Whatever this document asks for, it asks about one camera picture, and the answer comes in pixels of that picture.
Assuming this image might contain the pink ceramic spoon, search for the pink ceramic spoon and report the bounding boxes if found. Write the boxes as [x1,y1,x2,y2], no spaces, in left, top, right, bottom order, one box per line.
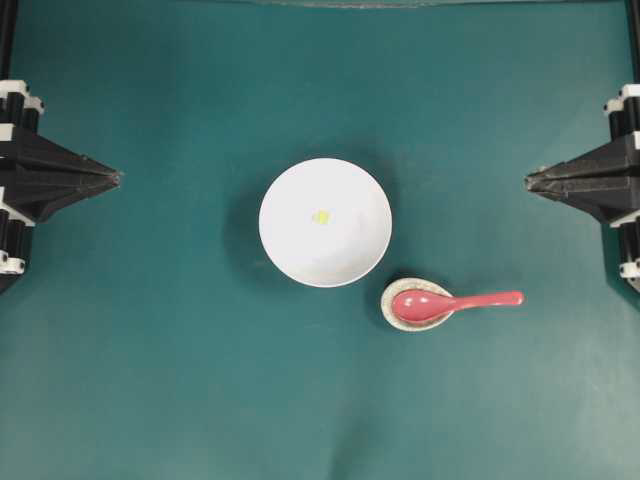
[391,289,524,323]

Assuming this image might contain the speckled ceramic spoon rest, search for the speckled ceramic spoon rest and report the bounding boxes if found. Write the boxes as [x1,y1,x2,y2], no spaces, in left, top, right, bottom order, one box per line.
[380,278,451,333]

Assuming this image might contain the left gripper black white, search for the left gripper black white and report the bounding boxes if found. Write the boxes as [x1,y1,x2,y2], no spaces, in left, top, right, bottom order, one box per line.
[1,80,120,275]

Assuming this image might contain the white round bowl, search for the white round bowl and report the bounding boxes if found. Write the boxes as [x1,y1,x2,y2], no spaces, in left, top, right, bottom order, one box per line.
[258,158,393,288]

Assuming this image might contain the left black frame rail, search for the left black frame rail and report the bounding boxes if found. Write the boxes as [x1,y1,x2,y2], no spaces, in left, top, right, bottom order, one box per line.
[0,0,18,80]

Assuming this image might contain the yellow hexagonal prism block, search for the yellow hexagonal prism block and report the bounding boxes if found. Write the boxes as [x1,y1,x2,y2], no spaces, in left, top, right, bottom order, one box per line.
[312,210,330,225]

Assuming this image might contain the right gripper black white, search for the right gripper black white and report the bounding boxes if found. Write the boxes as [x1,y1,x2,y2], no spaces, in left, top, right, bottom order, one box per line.
[525,83,639,277]

